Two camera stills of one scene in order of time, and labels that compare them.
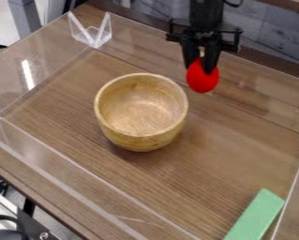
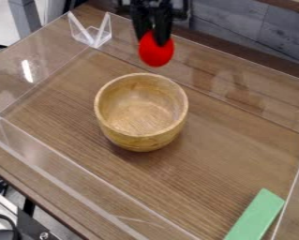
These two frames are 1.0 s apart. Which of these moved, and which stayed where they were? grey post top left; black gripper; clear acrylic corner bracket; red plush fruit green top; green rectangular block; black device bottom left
Moved: black gripper; red plush fruit green top
Stayed: green rectangular block; grey post top left; black device bottom left; clear acrylic corner bracket
